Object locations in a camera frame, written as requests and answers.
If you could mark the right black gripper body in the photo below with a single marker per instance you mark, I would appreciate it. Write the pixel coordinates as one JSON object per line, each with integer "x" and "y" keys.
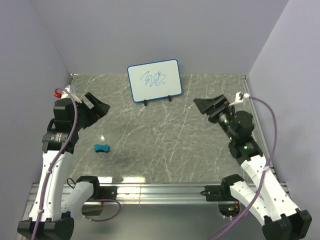
{"x": 222, "y": 115}

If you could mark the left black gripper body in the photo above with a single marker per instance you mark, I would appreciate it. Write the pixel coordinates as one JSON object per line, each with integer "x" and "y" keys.
{"x": 85, "y": 117}

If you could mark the blue whiteboard eraser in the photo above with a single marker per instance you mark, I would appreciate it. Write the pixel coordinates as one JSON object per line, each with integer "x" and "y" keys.
{"x": 101, "y": 148}

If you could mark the blue-framed small whiteboard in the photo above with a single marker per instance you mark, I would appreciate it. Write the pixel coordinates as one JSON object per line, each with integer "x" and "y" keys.
{"x": 154, "y": 80}

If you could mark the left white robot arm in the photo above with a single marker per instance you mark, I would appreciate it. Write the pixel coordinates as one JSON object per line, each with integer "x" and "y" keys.
{"x": 51, "y": 217}

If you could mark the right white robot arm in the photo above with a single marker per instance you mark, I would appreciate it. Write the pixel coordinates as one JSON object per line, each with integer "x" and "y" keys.
{"x": 279, "y": 217}

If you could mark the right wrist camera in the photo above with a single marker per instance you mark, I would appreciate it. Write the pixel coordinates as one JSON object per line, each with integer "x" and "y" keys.
{"x": 240, "y": 97}

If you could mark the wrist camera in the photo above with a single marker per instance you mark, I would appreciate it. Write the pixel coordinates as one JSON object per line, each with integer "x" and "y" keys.
{"x": 66, "y": 92}
{"x": 240, "y": 97}

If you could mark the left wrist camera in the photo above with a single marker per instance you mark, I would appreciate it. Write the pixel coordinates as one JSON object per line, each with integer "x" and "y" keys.
{"x": 66, "y": 92}

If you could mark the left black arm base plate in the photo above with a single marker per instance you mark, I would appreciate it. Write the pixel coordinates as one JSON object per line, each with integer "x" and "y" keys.
{"x": 105, "y": 192}

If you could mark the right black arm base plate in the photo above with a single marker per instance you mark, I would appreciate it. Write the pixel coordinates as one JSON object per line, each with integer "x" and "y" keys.
{"x": 213, "y": 193}

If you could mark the aluminium mounting rail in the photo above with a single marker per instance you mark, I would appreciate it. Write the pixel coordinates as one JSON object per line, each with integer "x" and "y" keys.
{"x": 149, "y": 193}

